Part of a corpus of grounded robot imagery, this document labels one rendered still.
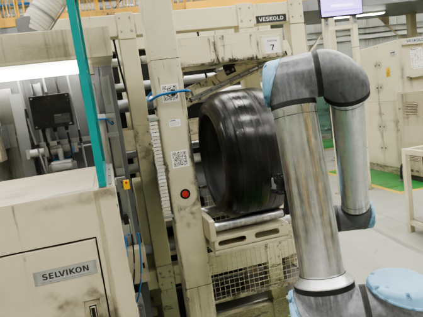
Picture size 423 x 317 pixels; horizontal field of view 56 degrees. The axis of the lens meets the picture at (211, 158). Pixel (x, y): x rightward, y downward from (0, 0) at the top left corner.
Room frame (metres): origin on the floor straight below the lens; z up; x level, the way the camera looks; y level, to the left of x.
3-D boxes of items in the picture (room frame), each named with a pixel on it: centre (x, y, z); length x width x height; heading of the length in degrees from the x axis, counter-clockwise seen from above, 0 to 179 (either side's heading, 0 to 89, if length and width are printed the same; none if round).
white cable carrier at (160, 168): (1.77, 0.23, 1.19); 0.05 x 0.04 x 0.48; 14
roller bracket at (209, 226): (1.86, 0.08, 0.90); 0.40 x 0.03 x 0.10; 14
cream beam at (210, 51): (2.22, -0.14, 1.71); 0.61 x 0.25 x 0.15; 104
